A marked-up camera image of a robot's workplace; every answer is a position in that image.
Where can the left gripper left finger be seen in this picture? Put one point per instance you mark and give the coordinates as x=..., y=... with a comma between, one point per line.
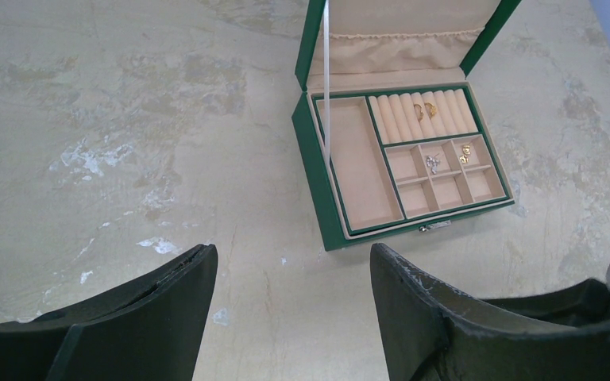
x=149, y=328

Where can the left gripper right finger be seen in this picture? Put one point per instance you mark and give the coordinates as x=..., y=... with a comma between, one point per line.
x=431, y=330

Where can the gold stud pair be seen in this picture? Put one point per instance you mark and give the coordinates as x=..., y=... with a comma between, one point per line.
x=465, y=154

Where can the green jewelry tray insert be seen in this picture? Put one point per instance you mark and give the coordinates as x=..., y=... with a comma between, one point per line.
x=376, y=143

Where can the green jewelry box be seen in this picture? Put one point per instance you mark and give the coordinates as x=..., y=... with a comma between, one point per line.
x=358, y=46

